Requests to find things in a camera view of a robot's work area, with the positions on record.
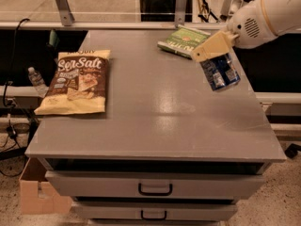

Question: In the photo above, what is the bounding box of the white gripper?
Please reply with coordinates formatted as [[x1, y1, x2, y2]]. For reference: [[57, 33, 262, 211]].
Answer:
[[191, 0, 277, 62]]

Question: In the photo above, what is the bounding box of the blue pepsi can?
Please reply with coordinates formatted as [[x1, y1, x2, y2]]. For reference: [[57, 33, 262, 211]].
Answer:
[[200, 54, 241, 91]]

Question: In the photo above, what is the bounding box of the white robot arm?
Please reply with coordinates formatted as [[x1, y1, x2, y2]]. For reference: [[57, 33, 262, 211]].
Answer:
[[191, 0, 301, 62]]

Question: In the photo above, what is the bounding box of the green snack packet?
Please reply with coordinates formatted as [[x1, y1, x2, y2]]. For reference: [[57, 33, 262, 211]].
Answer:
[[157, 25, 211, 58]]

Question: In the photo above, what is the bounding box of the grey drawer cabinet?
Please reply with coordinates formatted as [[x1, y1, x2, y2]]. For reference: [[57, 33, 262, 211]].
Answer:
[[26, 30, 285, 226]]

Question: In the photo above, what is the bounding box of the black chair base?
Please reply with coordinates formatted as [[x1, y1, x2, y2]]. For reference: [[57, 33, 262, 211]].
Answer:
[[285, 143, 301, 159]]

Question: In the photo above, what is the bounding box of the sea salt chips bag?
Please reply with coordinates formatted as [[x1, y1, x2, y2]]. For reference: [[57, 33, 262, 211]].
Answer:
[[35, 50, 110, 115]]

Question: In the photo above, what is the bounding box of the clear plastic water bottle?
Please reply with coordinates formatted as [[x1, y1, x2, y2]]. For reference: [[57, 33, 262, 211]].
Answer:
[[27, 67, 48, 98]]

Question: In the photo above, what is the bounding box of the top grey drawer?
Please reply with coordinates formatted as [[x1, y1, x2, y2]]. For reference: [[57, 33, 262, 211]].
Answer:
[[46, 171, 264, 200]]

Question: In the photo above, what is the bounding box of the grey drawer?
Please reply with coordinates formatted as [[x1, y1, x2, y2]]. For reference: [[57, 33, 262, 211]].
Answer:
[[72, 202, 237, 221], [46, 171, 264, 200]]

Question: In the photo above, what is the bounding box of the cardboard box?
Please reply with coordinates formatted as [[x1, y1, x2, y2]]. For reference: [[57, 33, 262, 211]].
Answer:
[[19, 158, 71, 215]]

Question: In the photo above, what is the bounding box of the middle metal railing bracket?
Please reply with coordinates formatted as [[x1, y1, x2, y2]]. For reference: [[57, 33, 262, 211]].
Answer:
[[174, 0, 187, 27]]

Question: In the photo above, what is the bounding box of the metal railing bracket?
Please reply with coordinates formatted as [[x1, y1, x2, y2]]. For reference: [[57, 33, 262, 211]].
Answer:
[[174, 0, 187, 27], [55, 0, 74, 26]]

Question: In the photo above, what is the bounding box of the left metal railing bracket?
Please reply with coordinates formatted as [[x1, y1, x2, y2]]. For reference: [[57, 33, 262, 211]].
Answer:
[[55, 0, 74, 26]]

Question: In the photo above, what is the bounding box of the black cable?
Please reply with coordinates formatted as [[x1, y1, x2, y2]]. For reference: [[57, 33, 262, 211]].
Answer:
[[0, 17, 40, 178]]

